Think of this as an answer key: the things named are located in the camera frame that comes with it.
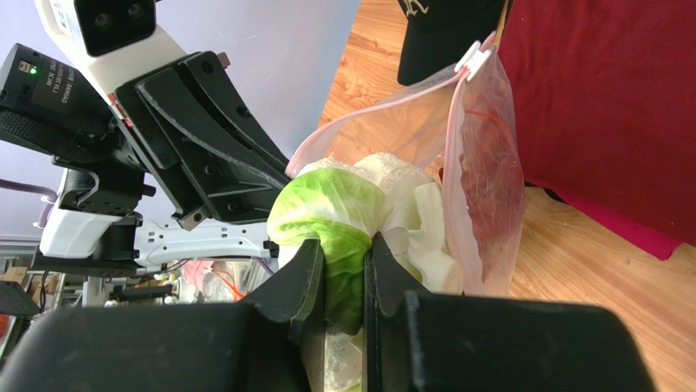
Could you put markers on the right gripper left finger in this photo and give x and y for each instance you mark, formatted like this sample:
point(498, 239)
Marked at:
point(271, 340)

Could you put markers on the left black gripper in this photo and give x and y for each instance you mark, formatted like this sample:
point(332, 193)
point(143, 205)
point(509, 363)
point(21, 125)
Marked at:
point(198, 139)

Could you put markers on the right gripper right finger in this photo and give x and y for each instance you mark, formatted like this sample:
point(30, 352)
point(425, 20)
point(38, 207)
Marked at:
point(416, 340)

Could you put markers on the toy cauliflower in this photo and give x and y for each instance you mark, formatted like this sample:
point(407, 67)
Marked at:
point(344, 206)

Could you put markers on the clear zip top bag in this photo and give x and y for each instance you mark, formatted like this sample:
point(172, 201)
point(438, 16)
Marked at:
point(459, 126)

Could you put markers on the red toy lobster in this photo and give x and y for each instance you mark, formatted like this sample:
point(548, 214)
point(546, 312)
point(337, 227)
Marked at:
point(493, 183)

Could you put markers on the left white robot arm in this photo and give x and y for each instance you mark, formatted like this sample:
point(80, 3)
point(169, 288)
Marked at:
point(110, 217)

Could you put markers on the black cap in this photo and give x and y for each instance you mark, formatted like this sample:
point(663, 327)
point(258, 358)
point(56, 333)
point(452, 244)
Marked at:
point(439, 33)

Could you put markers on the pink cloth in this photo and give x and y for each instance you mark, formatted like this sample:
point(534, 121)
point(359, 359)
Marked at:
point(657, 244)

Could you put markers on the dark red folded cloth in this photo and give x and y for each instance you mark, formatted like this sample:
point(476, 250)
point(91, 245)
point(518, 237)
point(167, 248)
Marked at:
point(604, 97)

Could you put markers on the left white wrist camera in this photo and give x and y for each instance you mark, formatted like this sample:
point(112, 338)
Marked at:
point(109, 42)

